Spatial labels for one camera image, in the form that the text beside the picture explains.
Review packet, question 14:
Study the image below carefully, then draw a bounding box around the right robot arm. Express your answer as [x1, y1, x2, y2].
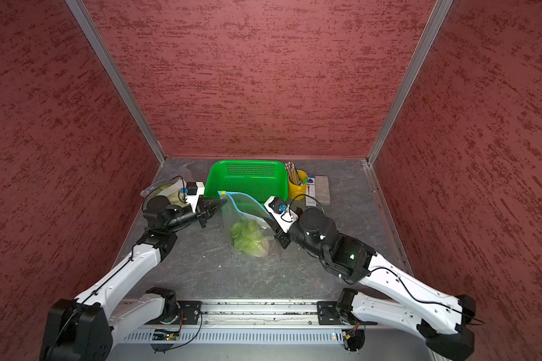
[267, 204, 476, 360]

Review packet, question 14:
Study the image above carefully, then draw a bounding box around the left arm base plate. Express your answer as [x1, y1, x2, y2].
[154, 301, 203, 326]

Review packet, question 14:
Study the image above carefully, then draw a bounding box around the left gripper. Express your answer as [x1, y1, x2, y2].
[166, 196, 227, 230]

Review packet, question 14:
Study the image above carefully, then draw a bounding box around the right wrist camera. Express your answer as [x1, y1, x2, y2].
[264, 196, 298, 233]

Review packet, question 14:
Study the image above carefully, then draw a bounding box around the chinese cabbage back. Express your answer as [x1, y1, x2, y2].
[229, 219, 269, 258]

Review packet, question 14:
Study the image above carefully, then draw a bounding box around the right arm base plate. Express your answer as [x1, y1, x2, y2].
[316, 301, 358, 326]

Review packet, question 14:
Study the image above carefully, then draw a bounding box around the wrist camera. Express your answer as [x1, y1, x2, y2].
[179, 181, 205, 213]
[264, 196, 298, 233]

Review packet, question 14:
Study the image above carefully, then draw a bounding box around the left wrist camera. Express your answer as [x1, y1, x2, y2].
[179, 181, 205, 213]

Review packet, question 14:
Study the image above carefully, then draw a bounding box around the clear zipper bag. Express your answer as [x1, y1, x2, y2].
[218, 191, 275, 258]
[140, 164, 193, 210]

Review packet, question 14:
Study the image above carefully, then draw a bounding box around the white blue small box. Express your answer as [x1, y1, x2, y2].
[306, 174, 318, 208]

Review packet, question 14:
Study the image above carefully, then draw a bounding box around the green plastic basket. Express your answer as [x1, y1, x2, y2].
[204, 160, 288, 204]

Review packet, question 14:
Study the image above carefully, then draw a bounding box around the chinese cabbage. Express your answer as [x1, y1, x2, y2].
[153, 180, 186, 206]
[229, 219, 269, 258]

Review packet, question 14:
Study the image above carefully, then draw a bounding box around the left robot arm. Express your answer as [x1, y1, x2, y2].
[39, 195, 225, 360]

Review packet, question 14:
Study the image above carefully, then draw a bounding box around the yellow pencil cup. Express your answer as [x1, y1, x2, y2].
[288, 170, 308, 199]

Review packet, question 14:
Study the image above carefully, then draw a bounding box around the aluminium front rail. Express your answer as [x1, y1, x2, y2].
[78, 297, 441, 329]

